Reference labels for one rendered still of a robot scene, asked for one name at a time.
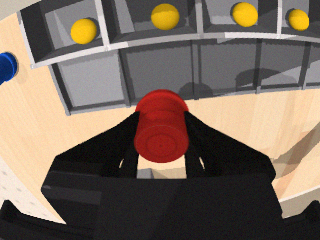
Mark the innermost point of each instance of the yellow marble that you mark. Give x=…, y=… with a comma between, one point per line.
x=165, y=16
x=83, y=31
x=245, y=14
x=299, y=20

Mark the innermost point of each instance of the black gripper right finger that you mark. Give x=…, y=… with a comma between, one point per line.
x=221, y=154

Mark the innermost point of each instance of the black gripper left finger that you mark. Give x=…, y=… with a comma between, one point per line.
x=103, y=153

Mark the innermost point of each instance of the blue plug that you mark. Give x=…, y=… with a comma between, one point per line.
x=8, y=67

